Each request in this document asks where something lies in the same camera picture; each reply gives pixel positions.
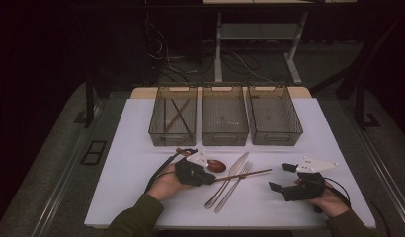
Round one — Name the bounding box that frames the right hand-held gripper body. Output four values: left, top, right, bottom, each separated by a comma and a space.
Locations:
281, 157, 340, 202

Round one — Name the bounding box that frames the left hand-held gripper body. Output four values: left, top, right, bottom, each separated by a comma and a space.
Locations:
175, 149, 209, 187

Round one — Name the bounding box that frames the brown wooden spoon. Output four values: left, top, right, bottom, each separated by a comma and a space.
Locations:
175, 147, 227, 174

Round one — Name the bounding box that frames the silver table knife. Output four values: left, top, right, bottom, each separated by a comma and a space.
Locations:
203, 151, 250, 210

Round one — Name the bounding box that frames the transparent brown plastic bin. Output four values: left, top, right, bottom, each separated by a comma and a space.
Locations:
148, 85, 199, 147
202, 84, 250, 147
247, 84, 304, 146

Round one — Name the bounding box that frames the silver fork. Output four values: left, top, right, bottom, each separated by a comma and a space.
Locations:
213, 160, 254, 215

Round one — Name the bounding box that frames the person's left hand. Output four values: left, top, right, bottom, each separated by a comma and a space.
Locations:
146, 163, 192, 202

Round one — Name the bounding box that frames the person's right hand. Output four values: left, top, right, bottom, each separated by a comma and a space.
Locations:
308, 186, 352, 219

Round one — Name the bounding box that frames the white table mat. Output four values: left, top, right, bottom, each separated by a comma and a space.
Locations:
84, 97, 377, 230

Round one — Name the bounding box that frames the black metal stand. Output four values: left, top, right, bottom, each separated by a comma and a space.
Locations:
355, 82, 381, 130
73, 75, 105, 129

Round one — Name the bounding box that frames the metal floor rail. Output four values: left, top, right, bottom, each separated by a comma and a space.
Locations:
342, 98, 405, 225
32, 98, 103, 237

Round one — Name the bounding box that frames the white floor cable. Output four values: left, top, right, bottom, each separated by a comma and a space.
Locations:
231, 50, 274, 83

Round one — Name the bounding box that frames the bundle of black floor cables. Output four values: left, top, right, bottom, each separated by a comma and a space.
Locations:
144, 13, 214, 83

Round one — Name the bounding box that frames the white metal desk frame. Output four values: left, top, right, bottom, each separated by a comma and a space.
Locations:
213, 11, 304, 86

